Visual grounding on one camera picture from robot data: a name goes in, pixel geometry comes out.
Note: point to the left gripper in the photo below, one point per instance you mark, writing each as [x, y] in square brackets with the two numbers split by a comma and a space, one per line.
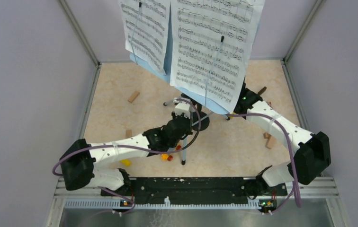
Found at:
[189, 132]

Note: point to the blue music stand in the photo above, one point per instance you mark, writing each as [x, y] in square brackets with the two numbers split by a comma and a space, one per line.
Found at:
[191, 103]

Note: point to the sheet music page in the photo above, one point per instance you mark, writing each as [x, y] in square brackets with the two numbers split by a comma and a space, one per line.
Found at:
[146, 24]
[212, 42]

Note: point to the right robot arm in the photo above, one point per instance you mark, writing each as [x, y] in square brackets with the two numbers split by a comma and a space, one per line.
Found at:
[309, 152]

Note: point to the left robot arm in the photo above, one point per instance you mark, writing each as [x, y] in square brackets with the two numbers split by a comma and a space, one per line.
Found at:
[82, 163]

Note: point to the black microphone stand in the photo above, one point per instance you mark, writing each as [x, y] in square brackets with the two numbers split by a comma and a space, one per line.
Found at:
[205, 119]

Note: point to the toy block car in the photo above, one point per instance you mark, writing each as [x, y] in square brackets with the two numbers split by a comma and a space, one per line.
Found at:
[169, 157]

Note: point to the small wooden block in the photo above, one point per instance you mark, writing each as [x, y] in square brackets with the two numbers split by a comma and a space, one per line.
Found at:
[128, 133]

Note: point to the light wooden block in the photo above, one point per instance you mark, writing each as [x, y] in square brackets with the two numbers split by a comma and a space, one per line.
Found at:
[133, 96]

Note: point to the yellow toy brick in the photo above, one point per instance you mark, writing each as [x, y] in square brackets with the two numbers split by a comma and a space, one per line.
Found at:
[126, 162]

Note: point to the dark brown wooden block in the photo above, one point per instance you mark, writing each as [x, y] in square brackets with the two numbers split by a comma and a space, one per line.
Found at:
[262, 91]

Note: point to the wooden block pair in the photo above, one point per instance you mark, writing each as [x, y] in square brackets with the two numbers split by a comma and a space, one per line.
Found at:
[270, 140]

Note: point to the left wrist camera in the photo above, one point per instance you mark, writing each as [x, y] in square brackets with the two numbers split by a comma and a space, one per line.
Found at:
[182, 107]

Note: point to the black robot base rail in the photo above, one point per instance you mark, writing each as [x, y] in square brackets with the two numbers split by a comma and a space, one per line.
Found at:
[198, 190]

